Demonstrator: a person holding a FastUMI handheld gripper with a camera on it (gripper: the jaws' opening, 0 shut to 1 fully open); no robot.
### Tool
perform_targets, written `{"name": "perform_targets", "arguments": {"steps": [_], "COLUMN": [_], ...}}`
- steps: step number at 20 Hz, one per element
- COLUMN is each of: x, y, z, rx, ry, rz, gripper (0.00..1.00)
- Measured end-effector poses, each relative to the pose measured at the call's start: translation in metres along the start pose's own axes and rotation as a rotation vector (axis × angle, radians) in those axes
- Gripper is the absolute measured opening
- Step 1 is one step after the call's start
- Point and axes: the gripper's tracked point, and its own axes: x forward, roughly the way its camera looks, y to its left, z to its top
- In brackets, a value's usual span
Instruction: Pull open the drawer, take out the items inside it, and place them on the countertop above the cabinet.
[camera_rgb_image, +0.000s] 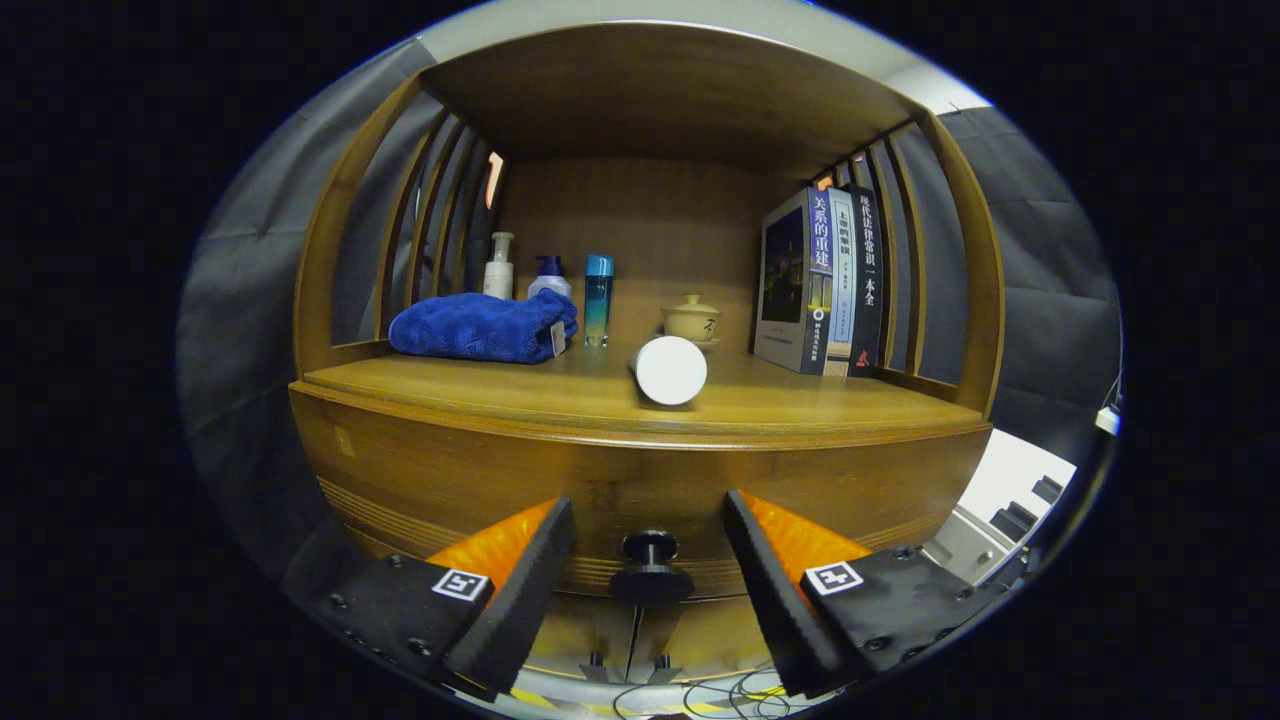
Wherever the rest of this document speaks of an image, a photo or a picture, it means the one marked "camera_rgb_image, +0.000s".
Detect black floor cables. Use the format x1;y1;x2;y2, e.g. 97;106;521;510
610;600;801;717

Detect beige lidded teacup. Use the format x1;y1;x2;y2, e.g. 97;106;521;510
660;293;723;350

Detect folded blue towel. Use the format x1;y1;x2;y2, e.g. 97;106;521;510
388;289;580;365

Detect wooden cabinet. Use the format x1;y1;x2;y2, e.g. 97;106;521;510
289;22;1006;691

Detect book with black spine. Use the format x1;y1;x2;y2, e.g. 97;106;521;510
847;183;886;379

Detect wooden drawer with black knob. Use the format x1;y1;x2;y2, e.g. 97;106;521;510
289;383;993;607

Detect white bottle with blue cap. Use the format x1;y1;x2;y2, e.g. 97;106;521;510
527;255;573;301

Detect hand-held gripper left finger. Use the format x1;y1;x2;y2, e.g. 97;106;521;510
283;497;578;703

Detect yellow black floor tape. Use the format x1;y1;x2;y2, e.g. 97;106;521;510
510;685;791;717

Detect book with pale spine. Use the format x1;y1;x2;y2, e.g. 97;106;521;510
823;187;858;378

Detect wooden cabinet door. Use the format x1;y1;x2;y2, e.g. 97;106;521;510
640;595;776;681
520;595;641;683

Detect white pump bottle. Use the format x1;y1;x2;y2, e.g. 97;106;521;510
483;232;516;301

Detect teal bottle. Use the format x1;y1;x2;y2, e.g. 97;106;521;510
583;254;615;348

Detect book with blue spine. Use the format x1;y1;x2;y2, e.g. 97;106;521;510
752;188;834;376

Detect white tube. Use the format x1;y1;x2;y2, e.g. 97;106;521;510
632;336;709;407

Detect white box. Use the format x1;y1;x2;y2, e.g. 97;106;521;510
920;428;1079;586

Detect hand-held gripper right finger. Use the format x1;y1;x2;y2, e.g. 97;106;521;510
722;489;1001;701

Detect wooden countertop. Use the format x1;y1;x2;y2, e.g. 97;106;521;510
303;345;986;439

